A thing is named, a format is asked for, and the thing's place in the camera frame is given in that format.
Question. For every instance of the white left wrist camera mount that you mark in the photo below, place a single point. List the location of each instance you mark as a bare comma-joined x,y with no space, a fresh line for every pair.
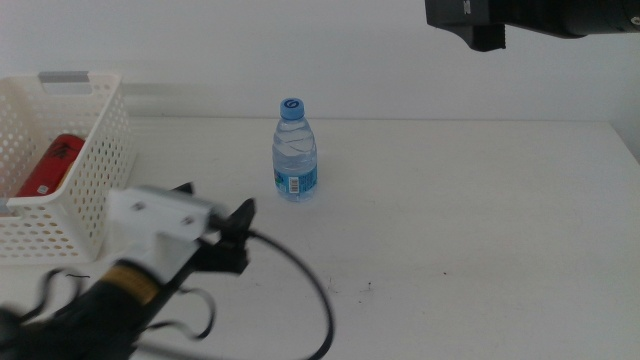
150,215

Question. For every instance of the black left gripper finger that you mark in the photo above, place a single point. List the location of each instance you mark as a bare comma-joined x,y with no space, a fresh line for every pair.
185,189
242,217

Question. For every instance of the clear water bottle blue cap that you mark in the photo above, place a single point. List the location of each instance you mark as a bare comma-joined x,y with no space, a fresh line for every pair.
295,155

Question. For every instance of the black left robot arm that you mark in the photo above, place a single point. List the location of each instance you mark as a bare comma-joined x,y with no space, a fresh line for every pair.
90,320

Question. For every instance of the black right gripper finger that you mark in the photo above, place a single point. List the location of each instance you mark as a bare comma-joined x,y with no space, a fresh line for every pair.
485,37

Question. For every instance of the white perforated plastic basket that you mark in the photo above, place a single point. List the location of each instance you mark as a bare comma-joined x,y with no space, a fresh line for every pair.
100,150

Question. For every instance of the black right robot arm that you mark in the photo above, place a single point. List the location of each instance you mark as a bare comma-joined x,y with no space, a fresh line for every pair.
575,15

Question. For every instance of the red labelled drink bottle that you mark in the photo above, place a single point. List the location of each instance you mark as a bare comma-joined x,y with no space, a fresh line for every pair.
52,165

